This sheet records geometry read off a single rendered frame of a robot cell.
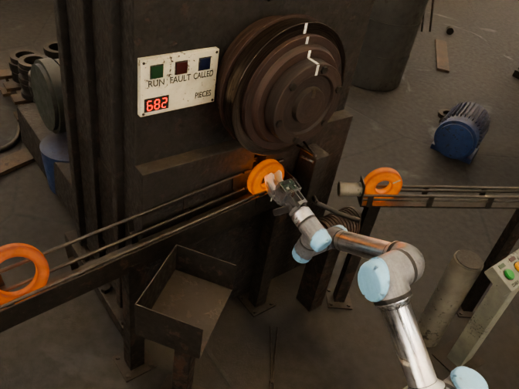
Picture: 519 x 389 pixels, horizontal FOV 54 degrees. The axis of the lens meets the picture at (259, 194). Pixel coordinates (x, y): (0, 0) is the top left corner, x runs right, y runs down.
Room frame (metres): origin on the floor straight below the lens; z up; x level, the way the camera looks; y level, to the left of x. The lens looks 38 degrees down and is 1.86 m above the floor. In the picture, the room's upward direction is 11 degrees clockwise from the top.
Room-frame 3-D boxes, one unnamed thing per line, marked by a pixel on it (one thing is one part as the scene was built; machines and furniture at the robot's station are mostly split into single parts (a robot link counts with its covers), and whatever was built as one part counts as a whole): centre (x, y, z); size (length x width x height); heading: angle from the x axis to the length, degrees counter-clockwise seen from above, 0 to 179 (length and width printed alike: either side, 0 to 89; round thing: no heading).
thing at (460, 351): (1.47, -1.02, 0.31); 0.24 x 0.16 x 0.62; 133
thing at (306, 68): (1.47, -0.09, 1.11); 0.28 x 0.06 x 0.28; 133
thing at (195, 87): (1.39, 0.30, 1.15); 0.26 x 0.02 x 0.18; 133
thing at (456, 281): (1.56, -0.88, 0.26); 0.12 x 0.12 x 0.52
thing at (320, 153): (1.71, -0.18, 0.68); 0.11 x 0.08 x 0.24; 43
